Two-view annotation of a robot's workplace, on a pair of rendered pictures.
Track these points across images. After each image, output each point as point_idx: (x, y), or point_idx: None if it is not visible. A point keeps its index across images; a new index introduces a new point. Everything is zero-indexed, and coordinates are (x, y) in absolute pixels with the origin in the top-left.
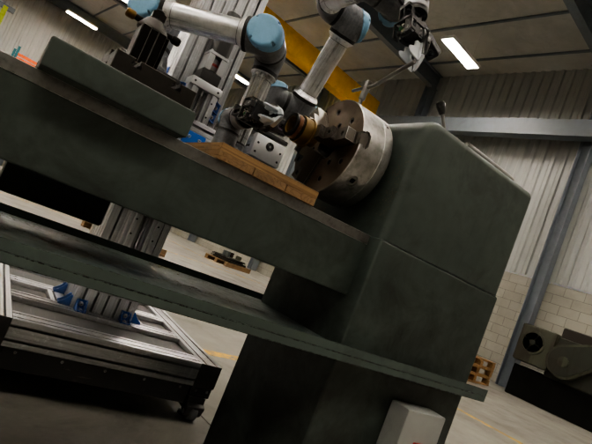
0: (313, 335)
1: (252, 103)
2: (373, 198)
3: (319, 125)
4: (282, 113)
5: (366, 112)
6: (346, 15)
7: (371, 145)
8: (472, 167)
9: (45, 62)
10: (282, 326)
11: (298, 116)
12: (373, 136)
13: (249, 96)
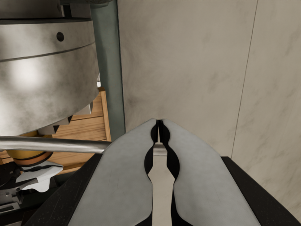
0: (120, 49)
1: (22, 198)
2: (66, 0)
3: (50, 133)
4: (62, 169)
5: (73, 106)
6: None
7: (98, 69)
8: None
9: None
10: (122, 70)
11: (47, 158)
12: (96, 74)
13: (9, 210)
